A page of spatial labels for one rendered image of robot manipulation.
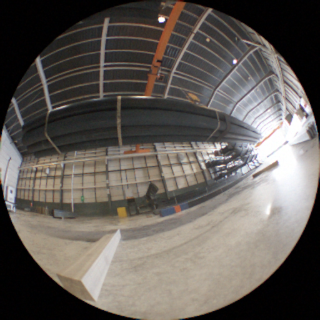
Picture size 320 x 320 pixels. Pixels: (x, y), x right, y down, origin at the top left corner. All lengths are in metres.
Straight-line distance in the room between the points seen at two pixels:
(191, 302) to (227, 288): 0.09
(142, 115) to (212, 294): 1.12
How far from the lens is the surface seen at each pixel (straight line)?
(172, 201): 3.68
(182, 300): 0.36
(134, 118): 0.93
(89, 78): 10.46
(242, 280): 0.37
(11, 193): 4.97
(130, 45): 9.49
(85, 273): 0.41
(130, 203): 5.56
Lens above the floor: 0.30
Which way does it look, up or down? 25 degrees up
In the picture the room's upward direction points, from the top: 16 degrees counter-clockwise
